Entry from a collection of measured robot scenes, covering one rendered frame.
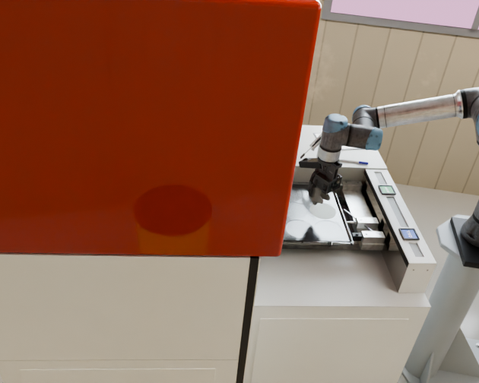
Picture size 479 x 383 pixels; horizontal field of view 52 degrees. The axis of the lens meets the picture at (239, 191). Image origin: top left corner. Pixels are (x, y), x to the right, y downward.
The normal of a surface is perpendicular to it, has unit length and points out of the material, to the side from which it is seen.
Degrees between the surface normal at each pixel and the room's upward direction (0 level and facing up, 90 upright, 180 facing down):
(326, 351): 90
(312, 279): 0
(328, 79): 90
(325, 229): 0
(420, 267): 90
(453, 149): 90
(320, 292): 0
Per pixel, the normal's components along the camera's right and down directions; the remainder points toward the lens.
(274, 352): 0.05, 0.59
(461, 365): -0.16, 0.57
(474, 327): 0.07, -0.81
